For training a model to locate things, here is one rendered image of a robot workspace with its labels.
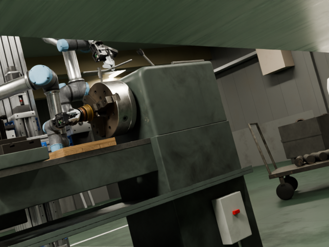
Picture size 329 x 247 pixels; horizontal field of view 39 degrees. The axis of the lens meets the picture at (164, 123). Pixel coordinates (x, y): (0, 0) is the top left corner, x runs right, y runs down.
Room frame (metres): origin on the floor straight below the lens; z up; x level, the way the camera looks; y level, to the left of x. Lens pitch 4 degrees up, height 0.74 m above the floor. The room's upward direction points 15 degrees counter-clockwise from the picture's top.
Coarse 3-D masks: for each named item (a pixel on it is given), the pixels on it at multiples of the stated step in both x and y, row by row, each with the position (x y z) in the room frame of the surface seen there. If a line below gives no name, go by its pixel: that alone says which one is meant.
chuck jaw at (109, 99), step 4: (112, 96) 2.44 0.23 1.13; (116, 96) 2.44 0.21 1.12; (104, 100) 2.44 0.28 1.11; (108, 100) 2.42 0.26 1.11; (112, 100) 2.43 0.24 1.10; (96, 104) 2.46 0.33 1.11; (100, 104) 2.44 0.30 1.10; (104, 104) 2.44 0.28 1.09; (108, 104) 2.44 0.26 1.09; (92, 108) 2.46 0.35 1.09; (96, 108) 2.45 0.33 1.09; (100, 108) 2.44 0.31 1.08; (104, 108) 2.47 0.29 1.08
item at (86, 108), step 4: (80, 108) 2.43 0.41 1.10; (84, 108) 2.44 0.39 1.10; (88, 108) 2.44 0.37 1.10; (80, 112) 2.48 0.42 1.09; (84, 112) 2.42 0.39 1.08; (88, 112) 2.43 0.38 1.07; (92, 112) 2.45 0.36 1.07; (80, 116) 2.48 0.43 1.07; (84, 116) 2.42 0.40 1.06; (88, 116) 2.44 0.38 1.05; (92, 116) 2.46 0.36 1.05; (80, 120) 2.45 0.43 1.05; (84, 120) 2.44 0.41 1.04; (88, 120) 2.46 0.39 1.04
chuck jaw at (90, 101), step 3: (84, 96) 2.57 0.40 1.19; (87, 96) 2.58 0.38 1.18; (90, 96) 2.59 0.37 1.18; (84, 99) 2.58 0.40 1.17; (87, 99) 2.55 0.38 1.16; (90, 99) 2.56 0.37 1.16; (93, 99) 2.57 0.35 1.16; (84, 102) 2.54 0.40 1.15; (87, 102) 2.53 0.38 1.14; (90, 102) 2.54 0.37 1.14; (93, 102) 2.55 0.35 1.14; (96, 102) 2.56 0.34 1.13; (90, 105) 2.51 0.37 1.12
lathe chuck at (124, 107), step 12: (96, 84) 2.53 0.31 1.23; (108, 84) 2.47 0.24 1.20; (120, 84) 2.51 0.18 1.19; (96, 96) 2.55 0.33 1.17; (108, 96) 2.47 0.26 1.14; (120, 96) 2.45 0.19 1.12; (108, 108) 2.49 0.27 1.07; (120, 108) 2.44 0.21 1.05; (108, 120) 2.51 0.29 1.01; (120, 120) 2.45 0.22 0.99; (108, 132) 2.53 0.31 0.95; (120, 132) 2.53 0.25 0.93
